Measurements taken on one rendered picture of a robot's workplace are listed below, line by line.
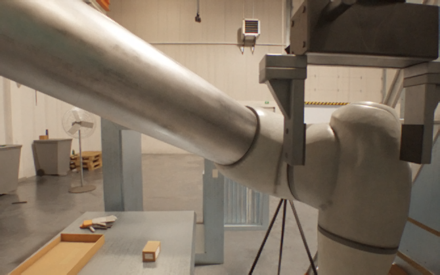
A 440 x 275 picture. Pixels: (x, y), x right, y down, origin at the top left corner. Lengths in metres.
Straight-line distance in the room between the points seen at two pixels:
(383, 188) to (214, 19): 10.74
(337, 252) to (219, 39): 10.40
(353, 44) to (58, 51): 0.25
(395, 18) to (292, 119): 0.13
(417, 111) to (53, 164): 7.05
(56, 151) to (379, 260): 6.86
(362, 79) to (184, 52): 8.41
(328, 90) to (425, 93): 10.96
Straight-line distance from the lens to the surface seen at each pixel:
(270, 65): 0.21
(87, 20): 0.24
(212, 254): 2.47
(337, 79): 11.55
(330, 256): 0.33
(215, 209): 2.24
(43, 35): 0.23
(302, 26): 0.23
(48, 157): 7.11
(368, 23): 0.25
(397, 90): 1.41
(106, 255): 1.58
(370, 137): 0.31
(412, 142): 0.29
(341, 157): 0.31
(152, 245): 1.47
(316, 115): 11.12
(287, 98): 0.22
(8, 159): 5.77
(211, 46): 10.45
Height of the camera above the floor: 1.45
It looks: 4 degrees down
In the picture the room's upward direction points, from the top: straight up
